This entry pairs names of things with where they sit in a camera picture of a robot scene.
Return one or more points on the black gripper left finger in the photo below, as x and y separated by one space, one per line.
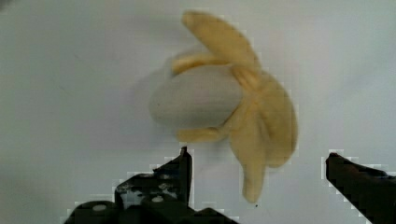
159 197

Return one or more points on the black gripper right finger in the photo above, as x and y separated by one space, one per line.
371 191

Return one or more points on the peeled toy banana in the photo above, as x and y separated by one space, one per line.
221 93

